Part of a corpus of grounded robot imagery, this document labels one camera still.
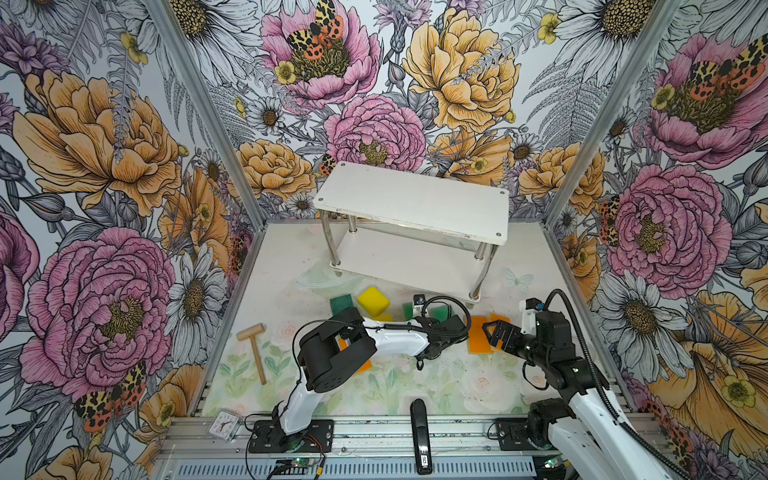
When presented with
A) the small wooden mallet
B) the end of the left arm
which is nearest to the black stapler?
the end of the left arm

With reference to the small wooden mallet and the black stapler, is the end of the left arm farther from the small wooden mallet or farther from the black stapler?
the small wooden mallet

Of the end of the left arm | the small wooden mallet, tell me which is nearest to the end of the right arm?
the end of the left arm

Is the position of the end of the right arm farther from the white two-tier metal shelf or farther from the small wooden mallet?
the small wooden mallet
